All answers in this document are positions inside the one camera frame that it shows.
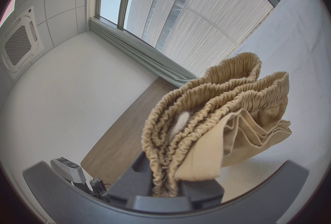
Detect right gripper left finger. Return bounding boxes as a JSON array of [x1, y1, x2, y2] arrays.
[[109, 152, 153, 201]]

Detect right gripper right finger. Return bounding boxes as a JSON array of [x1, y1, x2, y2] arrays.
[[178, 179, 224, 205]]

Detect tan shorts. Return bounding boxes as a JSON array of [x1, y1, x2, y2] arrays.
[[141, 52, 292, 197]]

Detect blue-green curtain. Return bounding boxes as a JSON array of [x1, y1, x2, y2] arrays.
[[89, 17, 199, 88]]

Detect white ceiling air vent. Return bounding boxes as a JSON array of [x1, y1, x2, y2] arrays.
[[1, 6, 45, 80]]

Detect window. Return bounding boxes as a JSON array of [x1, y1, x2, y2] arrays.
[[89, 0, 304, 79]]

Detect ceiling light panel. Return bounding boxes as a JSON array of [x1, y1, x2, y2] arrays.
[[0, 0, 17, 27]]

